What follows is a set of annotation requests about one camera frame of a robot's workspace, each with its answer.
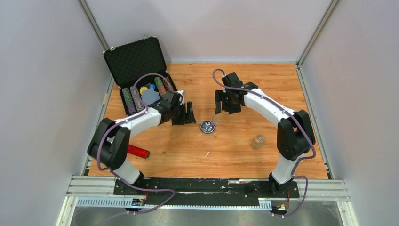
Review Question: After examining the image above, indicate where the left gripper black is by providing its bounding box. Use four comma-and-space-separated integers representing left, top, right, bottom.
170, 101, 196, 125

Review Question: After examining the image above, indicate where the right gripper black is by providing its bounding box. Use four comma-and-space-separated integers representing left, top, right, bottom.
216, 89, 241, 114

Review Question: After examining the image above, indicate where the clear pill bottle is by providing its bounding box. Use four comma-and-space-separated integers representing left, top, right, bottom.
251, 134, 265, 150

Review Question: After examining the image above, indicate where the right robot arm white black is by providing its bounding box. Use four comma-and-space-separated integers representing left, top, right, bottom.
212, 69, 316, 197

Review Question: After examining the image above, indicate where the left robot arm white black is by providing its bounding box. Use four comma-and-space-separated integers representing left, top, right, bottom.
87, 90, 196, 194

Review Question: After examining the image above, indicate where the blue playing card deck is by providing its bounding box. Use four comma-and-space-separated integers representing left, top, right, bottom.
141, 88, 161, 105

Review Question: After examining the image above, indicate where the orange black chip stack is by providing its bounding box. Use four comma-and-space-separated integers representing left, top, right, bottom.
162, 77, 173, 91

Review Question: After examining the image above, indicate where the pink green chip stack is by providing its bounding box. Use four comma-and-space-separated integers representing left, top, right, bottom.
154, 77, 167, 97

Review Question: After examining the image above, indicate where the purple chip stack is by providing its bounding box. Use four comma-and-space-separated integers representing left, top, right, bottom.
130, 86, 145, 112

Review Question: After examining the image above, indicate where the yellow dealer button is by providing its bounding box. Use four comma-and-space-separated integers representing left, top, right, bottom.
139, 86, 148, 95

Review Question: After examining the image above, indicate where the red glitter tube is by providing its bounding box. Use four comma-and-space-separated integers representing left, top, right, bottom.
128, 145, 150, 159

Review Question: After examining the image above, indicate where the black poker chip case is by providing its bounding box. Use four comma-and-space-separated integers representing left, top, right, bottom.
103, 35, 178, 117

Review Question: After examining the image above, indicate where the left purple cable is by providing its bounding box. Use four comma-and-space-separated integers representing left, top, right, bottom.
96, 73, 185, 216

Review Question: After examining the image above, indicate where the purple cable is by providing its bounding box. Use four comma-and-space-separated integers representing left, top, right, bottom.
212, 68, 317, 218
96, 73, 185, 216

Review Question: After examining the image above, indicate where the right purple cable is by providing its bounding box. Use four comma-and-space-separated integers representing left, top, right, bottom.
212, 68, 317, 218

